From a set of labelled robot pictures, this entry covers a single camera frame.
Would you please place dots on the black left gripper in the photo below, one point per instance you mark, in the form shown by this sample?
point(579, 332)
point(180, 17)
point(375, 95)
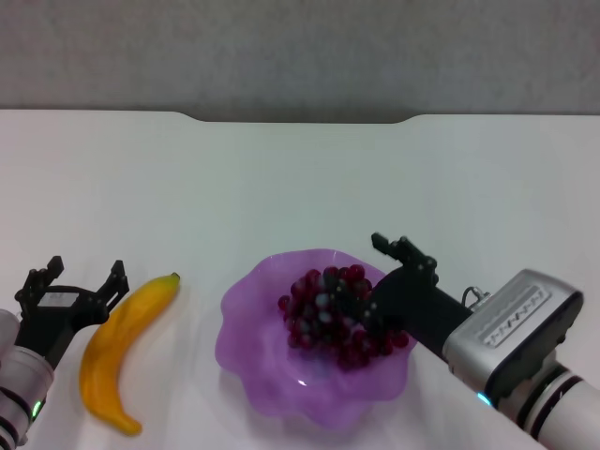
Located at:
point(56, 323)

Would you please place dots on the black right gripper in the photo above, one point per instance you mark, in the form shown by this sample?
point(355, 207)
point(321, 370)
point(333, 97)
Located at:
point(412, 304)

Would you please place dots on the yellow banana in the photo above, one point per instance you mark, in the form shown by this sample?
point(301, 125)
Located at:
point(112, 337)

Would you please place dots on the dark red grape bunch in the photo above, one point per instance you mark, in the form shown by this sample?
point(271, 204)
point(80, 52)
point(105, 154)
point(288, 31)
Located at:
point(323, 323)

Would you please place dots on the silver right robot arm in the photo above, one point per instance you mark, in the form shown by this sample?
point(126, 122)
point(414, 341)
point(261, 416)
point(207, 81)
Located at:
point(562, 403)

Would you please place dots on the purple wavy glass plate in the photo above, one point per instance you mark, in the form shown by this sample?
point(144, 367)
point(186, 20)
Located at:
point(262, 365)

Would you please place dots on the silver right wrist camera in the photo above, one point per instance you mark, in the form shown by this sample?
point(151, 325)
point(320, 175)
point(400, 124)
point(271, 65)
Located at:
point(515, 319)

